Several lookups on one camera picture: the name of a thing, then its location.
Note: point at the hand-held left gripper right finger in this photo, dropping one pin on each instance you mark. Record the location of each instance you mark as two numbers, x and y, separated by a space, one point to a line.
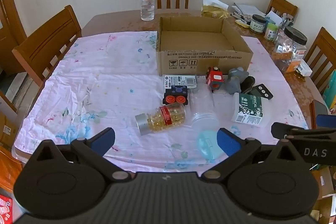
227 143

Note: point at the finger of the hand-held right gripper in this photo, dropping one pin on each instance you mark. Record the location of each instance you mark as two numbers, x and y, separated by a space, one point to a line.
326 122
284 129

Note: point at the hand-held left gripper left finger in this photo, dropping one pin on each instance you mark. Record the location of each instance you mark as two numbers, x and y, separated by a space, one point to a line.
103 138

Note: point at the white bottle green label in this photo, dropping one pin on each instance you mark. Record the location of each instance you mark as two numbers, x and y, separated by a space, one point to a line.
248 108

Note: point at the yellow capsule bottle silver cap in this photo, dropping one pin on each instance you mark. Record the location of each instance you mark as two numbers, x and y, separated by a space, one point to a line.
165 117

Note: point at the black toy train orange wheels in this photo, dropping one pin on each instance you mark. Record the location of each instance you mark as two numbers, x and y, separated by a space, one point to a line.
176 95

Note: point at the cardboard box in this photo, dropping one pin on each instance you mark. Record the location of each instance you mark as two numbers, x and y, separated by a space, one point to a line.
202 60

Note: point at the teal plastic lid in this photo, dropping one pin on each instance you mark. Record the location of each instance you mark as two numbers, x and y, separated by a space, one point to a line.
207 146

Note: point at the colourful printed box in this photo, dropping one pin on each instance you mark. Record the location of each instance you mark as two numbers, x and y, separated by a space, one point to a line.
331 92

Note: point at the clear plastic jar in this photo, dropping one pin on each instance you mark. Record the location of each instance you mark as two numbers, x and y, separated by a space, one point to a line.
203 108

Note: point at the black remote key fob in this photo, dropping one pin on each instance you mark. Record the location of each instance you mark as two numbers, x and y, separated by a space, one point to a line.
263 91

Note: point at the pink floral tablecloth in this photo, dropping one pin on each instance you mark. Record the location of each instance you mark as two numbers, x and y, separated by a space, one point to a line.
105 82

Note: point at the black oval case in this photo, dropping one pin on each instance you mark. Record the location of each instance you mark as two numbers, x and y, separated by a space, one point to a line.
248 83

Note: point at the small white box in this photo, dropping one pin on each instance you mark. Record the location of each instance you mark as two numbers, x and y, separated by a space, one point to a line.
305 67

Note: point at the grey toy elephant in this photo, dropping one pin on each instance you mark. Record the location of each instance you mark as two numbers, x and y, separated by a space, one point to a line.
235 81

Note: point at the small orange box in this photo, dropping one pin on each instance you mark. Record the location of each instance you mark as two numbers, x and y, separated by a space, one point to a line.
292 67

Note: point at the red toy fire truck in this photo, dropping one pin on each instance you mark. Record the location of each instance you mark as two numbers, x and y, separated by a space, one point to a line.
215 79

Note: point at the white labelled flat packet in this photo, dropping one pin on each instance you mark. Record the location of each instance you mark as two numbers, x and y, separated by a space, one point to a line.
181 80

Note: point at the large clear jar black lid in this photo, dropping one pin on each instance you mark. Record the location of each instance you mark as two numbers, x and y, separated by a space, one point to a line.
288 48

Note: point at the brown cardboard carton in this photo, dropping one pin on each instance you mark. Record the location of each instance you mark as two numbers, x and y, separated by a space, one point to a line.
6 129

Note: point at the small bottle green lid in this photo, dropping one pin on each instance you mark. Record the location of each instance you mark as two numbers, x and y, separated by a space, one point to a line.
271 32

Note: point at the green jar dark lid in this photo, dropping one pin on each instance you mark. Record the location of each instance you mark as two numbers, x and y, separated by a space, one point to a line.
257 24

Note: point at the white envelope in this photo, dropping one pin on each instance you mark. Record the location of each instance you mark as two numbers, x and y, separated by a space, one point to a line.
273 16

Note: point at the red printed box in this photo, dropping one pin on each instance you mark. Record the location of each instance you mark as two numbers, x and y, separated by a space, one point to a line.
4 209

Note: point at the stack of papers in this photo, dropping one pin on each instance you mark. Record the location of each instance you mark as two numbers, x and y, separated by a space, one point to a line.
249 8

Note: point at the gold tissue packet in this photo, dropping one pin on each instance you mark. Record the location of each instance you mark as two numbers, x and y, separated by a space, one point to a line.
214 11

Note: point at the wooden door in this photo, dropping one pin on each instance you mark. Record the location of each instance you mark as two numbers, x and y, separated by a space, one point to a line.
8 16

